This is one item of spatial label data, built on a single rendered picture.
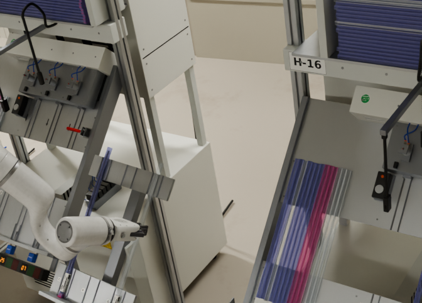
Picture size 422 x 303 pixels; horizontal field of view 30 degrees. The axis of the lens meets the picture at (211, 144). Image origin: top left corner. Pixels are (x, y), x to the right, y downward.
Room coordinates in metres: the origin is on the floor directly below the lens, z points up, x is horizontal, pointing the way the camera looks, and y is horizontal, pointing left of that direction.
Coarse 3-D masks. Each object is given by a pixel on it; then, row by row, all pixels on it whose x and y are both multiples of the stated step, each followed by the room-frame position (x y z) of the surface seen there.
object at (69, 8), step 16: (0, 0) 2.81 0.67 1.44; (16, 0) 2.75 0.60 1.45; (32, 0) 2.70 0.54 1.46; (48, 0) 2.65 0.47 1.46; (64, 0) 2.60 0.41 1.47; (80, 0) 2.55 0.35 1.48; (32, 16) 2.72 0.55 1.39; (48, 16) 2.66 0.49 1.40; (64, 16) 2.61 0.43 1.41; (80, 16) 2.57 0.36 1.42
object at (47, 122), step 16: (0, 64) 2.91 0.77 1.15; (16, 64) 2.86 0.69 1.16; (0, 80) 2.85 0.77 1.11; (16, 80) 2.81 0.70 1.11; (16, 96) 2.76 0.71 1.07; (32, 96) 2.71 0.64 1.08; (32, 112) 2.66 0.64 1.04; (48, 112) 2.62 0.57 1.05; (64, 112) 2.58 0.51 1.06; (80, 112) 2.54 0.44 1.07; (96, 112) 2.50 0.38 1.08; (0, 128) 2.69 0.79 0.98; (16, 128) 2.65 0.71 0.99; (32, 128) 2.61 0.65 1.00; (48, 128) 2.57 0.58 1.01; (64, 128) 2.53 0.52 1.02; (80, 128) 2.49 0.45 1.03; (64, 144) 2.48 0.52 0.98; (80, 144) 2.45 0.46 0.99
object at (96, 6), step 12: (96, 0) 2.54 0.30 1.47; (120, 0) 2.63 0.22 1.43; (96, 12) 2.53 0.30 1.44; (72, 24) 2.59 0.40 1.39; (84, 24) 2.56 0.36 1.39; (96, 24) 2.52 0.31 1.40; (72, 180) 2.74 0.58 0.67; (60, 192) 2.66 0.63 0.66; (108, 192) 2.62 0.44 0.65; (96, 204) 2.57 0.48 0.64
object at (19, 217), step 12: (0, 192) 2.49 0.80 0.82; (0, 204) 2.45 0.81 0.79; (12, 204) 2.43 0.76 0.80; (60, 204) 2.32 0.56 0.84; (0, 216) 2.42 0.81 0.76; (12, 216) 2.39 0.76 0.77; (24, 216) 2.36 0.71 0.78; (48, 216) 2.31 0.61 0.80; (60, 216) 2.28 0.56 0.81; (0, 228) 2.38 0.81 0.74; (12, 228) 2.36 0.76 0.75; (24, 228) 2.33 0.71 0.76; (24, 240) 2.29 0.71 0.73; (48, 252) 2.21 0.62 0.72
